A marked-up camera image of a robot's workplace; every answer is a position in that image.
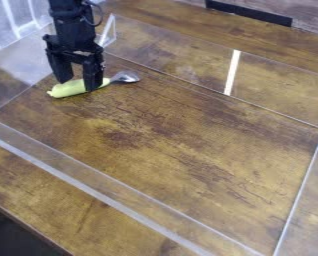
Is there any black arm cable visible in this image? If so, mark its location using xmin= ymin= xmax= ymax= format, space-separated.
xmin=80 ymin=0 xmax=105 ymax=28

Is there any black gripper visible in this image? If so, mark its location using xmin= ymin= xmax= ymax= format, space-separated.
xmin=41 ymin=13 xmax=107 ymax=93

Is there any clear acrylic enclosure wall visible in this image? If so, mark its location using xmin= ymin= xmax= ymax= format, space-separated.
xmin=0 ymin=0 xmax=318 ymax=256

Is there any clear acrylic corner bracket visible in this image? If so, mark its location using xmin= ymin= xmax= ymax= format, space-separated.
xmin=94 ymin=14 xmax=116 ymax=48

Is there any black bar on table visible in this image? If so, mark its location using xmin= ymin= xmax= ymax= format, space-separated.
xmin=204 ymin=0 xmax=292 ymax=27

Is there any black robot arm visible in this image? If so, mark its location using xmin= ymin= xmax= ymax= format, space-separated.
xmin=42 ymin=0 xmax=104 ymax=91

